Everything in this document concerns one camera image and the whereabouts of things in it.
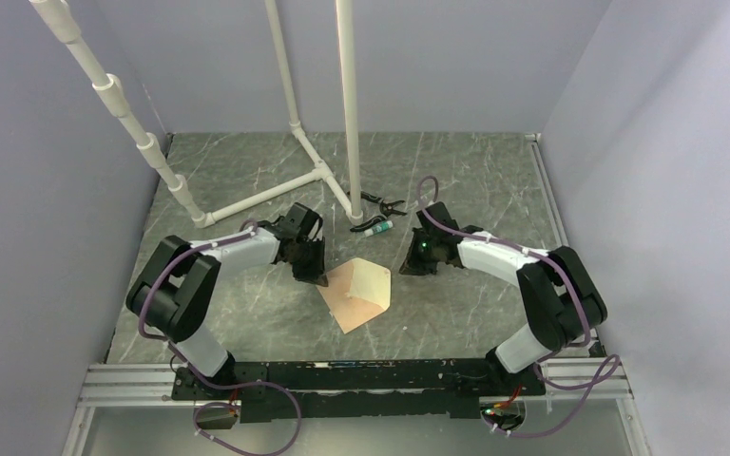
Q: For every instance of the black grey pliers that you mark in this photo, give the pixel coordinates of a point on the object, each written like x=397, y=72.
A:
x=385, y=210

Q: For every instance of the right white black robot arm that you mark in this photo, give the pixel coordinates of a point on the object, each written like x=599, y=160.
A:
x=561, y=302

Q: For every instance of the white PVC pipe frame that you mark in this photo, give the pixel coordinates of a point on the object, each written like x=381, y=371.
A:
x=210, y=67

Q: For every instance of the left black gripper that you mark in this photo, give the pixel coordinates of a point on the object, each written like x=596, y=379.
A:
x=316, y=270

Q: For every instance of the aluminium table frame rail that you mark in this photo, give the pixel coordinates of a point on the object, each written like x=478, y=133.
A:
x=146, y=386

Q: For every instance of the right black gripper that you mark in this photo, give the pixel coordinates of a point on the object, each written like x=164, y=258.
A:
x=412, y=264

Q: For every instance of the green white glue stick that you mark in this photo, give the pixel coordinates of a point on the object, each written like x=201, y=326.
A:
x=379, y=228

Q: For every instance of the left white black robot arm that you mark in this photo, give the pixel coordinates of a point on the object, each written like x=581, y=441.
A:
x=172, y=293

